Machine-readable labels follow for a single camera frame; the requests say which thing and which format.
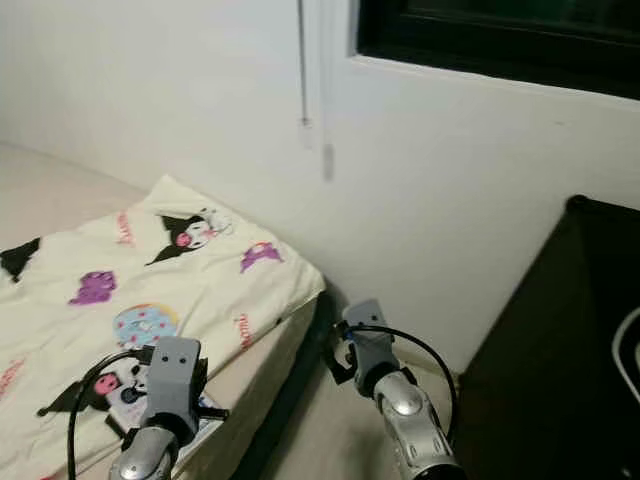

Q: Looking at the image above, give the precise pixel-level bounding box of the black wardrobe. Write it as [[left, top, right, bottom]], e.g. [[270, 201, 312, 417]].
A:
[[450, 195, 640, 480]]

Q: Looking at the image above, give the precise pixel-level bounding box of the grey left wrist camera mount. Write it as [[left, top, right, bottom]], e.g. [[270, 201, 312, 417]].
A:
[[145, 337, 209, 421]]

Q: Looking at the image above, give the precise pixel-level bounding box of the white blue printed book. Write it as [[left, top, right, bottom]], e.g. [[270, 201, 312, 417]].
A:
[[105, 385, 231, 446]]

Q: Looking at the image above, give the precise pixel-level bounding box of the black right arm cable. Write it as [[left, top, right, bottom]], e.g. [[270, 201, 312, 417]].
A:
[[355, 325, 459, 436]]

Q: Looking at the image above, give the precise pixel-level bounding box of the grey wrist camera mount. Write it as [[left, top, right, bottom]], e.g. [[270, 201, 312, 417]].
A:
[[145, 337, 209, 421], [342, 300, 396, 376]]

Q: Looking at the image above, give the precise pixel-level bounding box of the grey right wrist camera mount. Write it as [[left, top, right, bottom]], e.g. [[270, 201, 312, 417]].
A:
[[342, 300, 396, 376]]

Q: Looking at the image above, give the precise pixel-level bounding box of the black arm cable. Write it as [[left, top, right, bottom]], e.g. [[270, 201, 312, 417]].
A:
[[67, 350, 161, 480], [355, 325, 459, 436]]

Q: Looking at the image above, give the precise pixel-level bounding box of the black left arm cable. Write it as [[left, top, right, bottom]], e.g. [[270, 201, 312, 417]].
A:
[[67, 350, 161, 480]]

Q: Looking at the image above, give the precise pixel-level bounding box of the white blind pull wand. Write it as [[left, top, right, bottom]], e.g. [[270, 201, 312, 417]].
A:
[[295, 0, 311, 131]]

